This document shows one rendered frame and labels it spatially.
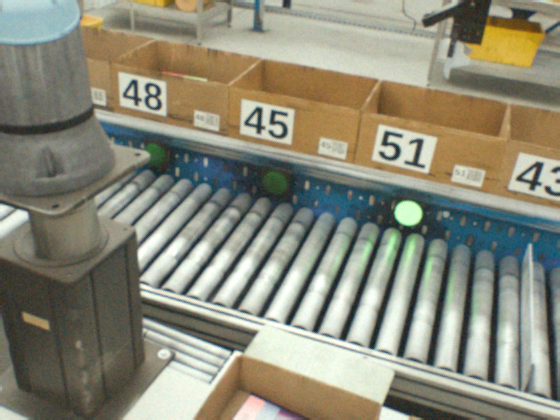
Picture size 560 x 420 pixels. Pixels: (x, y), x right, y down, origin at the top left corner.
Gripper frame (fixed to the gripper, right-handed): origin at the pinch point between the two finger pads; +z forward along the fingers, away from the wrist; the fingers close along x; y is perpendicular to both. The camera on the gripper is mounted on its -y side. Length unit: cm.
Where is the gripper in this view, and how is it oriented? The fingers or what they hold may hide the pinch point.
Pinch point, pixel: (446, 69)
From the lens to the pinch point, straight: 171.0
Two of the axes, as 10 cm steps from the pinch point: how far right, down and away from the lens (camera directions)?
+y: 9.5, 2.3, -2.3
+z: -0.8, 8.5, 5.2
